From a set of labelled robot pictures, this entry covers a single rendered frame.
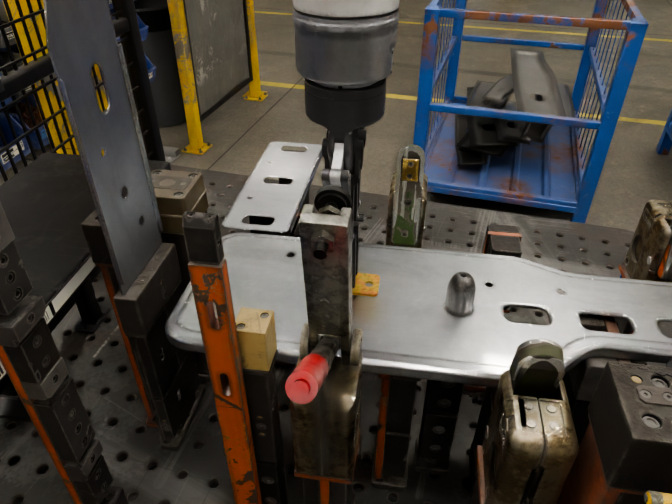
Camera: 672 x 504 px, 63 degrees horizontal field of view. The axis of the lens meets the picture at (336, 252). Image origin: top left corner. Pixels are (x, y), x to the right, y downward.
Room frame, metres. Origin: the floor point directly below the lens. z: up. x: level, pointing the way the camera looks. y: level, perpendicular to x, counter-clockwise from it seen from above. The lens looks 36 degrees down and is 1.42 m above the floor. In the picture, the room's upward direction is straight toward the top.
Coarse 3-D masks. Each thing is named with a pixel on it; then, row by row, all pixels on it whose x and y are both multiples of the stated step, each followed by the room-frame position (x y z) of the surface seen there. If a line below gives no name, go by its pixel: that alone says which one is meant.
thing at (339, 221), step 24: (336, 192) 0.36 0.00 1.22; (312, 216) 0.33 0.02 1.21; (336, 216) 0.33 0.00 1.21; (312, 240) 0.32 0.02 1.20; (336, 240) 0.33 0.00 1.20; (312, 264) 0.33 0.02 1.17; (336, 264) 0.33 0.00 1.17; (312, 288) 0.34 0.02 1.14; (336, 288) 0.33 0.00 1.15; (312, 312) 0.34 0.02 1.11; (336, 312) 0.34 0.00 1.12; (312, 336) 0.35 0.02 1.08
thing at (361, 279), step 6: (360, 276) 0.51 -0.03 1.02; (366, 276) 0.51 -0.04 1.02; (372, 276) 0.51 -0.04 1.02; (378, 276) 0.51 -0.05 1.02; (360, 282) 0.50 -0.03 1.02; (366, 282) 0.50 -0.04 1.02; (372, 282) 0.50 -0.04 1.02; (378, 282) 0.50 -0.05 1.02; (354, 288) 0.48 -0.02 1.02; (360, 288) 0.48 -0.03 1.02; (366, 288) 0.48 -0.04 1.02; (372, 288) 0.48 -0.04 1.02; (378, 288) 0.48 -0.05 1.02; (354, 294) 0.48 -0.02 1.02; (360, 294) 0.48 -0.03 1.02; (366, 294) 0.47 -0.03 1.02; (372, 294) 0.47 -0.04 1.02
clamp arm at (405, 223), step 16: (400, 160) 0.65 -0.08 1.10; (416, 160) 0.64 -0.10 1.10; (400, 176) 0.65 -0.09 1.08; (416, 176) 0.64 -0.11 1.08; (400, 192) 0.64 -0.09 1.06; (416, 192) 0.64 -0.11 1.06; (400, 208) 0.64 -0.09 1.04; (416, 208) 0.63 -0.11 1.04; (400, 224) 0.63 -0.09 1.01; (416, 224) 0.63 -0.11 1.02; (400, 240) 0.63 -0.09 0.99; (416, 240) 0.62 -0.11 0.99
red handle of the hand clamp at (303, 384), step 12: (324, 336) 0.35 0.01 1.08; (336, 336) 0.35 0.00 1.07; (324, 348) 0.31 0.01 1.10; (336, 348) 0.33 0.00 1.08; (312, 360) 0.27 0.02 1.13; (324, 360) 0.28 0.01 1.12; (300, 372) 0.24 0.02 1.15; (312, 372) 0.25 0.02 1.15; (324, 372) 0.26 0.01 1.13; (288, 384) 0.24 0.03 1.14; (300, 384) 0.24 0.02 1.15; (312, 384) 0.24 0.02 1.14; (288, 396) 0.24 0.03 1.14; (300, 396) 0.23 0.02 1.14; (312, 396) 0.23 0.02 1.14
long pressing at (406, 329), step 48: (240, 240) 0.61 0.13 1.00; (288, 240) 0.61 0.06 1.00; (240, 288) 0.51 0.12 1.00; (288, 288) 0.51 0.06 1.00; (384, 288) 0.51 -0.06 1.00; (432, 288) 0.51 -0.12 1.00; (480, 288) 0.51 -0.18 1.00; (528, 288) 0.51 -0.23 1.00; (576, 288) 0.51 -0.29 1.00; (624, 288) 0.51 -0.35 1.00; (192, 336) 0.42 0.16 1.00; (288, 336) 0.43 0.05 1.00; (384, 336) 0.43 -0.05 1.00; (432, 336) 0.43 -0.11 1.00; (480, 336) 0.43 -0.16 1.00; (528, 336) 0.43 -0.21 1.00; (576, 336) 0.43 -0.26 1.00; (624, 336) 0.43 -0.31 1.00; (480, 384) 0.37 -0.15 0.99
